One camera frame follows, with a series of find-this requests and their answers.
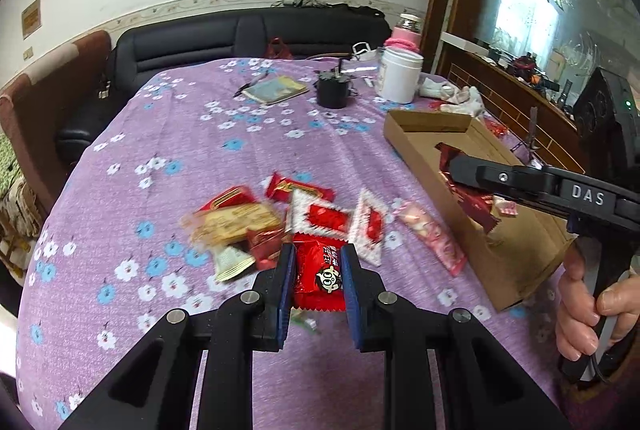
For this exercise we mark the dark red foil packet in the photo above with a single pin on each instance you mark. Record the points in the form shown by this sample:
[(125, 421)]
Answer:
[(472, 202), (265, 242)]

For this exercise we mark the person's right hand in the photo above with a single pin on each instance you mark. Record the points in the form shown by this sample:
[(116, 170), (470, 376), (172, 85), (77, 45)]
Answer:
[(575, 310)]

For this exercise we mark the pink thermos bottle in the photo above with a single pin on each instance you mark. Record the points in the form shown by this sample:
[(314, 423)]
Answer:
[(400, 34)]

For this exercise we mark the small red snack packet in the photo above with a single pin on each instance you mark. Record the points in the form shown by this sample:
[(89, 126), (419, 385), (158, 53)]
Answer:
[(227, 196)]

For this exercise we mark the green patterned cloth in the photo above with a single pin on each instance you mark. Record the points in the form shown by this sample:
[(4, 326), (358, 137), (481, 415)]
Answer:
[(7, 165)]

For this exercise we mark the white crumpled cloth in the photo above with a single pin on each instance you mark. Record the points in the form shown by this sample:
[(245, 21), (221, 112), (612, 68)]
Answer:
[(452, 91)]

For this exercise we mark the red packet with gold label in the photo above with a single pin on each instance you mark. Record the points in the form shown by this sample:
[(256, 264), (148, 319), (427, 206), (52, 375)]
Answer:
[(295, 186)]

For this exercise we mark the pink candy packet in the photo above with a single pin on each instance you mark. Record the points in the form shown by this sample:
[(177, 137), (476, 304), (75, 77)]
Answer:
[(432, 237)]

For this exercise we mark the white and pink candy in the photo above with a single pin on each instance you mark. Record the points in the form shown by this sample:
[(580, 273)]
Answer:
[(504, 208)]

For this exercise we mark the white and red snack packet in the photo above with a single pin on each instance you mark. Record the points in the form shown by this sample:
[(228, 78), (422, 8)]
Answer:
[(322, 217), (371, 225)]

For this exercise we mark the red bag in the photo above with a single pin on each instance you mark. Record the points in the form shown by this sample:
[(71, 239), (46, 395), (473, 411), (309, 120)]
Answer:
[(277, 49)]

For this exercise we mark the black leather sofa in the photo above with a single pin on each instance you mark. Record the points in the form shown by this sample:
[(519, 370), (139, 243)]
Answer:
[(200, 40)]

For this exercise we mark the beige cracker packet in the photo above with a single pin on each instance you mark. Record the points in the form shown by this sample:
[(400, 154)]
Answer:
[(235, 220)]

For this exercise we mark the yellow notebook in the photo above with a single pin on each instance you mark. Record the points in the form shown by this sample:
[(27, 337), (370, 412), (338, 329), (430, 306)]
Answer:
[(277, 90)]

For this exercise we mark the cardboard box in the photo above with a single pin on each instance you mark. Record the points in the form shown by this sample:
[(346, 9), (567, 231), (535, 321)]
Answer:
[(425, 145)]

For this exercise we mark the small wall plaque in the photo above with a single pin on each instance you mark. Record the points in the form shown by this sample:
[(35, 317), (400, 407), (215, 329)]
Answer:
[(31, 18)]

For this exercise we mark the small red wrapper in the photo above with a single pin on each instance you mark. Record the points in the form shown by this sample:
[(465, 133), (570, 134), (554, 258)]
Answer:
[(450, 108)]

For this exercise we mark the black pen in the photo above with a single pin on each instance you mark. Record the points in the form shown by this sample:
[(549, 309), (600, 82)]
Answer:
[(247, 86)]

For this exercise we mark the purple floral tablecloth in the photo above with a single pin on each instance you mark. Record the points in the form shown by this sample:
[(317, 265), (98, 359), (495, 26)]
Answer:
[(250, 150)]

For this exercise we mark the white canister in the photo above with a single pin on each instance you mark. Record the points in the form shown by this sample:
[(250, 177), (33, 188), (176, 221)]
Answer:
[(400, 78)]

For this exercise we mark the black cup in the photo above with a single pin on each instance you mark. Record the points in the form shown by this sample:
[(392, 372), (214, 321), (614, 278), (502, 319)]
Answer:
[(331, 93)]

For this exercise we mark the green candy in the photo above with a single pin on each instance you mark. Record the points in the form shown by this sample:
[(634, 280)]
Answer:
[(306, 322)]

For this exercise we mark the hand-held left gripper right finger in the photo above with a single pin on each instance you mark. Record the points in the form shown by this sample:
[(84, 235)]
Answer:
[(350, 295)]

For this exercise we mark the small silver green packet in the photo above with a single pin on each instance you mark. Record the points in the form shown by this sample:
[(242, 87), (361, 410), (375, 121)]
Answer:
[(231, 262)]

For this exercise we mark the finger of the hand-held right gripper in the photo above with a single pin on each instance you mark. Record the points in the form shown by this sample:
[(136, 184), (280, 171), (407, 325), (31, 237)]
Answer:
[(537, 205), (500, 177)]

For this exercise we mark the red cartoon face snack packet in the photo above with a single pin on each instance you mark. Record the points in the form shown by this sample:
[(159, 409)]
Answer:
[(317, 270)]

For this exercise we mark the brown armchair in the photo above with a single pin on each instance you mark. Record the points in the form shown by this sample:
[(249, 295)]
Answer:
[(40, 110)]

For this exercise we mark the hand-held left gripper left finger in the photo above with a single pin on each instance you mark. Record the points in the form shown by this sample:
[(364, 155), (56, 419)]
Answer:
[(287, 295)]

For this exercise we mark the wall socket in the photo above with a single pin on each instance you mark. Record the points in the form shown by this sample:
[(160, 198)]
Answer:
[(28, 53)]

